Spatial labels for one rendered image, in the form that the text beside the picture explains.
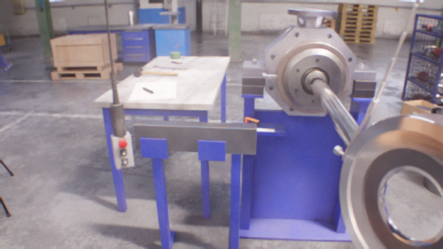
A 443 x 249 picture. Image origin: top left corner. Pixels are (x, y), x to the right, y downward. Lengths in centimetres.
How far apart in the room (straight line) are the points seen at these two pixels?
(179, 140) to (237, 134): 29
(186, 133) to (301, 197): 100
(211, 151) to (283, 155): 61
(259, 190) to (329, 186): 47
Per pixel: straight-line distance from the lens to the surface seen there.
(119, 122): 114
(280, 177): 217
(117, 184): 239
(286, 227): 231
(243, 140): 160
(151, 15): 1237
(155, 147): 168
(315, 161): 214
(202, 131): 160
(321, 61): 163
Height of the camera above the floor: 149
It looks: 22 degrees down
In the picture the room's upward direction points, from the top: straight up
